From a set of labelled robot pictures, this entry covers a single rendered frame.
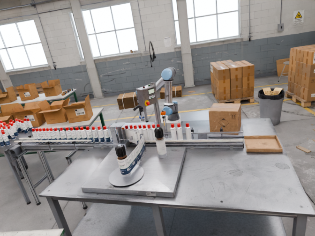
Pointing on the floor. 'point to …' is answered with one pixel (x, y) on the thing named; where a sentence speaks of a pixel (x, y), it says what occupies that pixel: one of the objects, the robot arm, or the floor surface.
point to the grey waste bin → (271, 109)
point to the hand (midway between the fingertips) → (141, 117)
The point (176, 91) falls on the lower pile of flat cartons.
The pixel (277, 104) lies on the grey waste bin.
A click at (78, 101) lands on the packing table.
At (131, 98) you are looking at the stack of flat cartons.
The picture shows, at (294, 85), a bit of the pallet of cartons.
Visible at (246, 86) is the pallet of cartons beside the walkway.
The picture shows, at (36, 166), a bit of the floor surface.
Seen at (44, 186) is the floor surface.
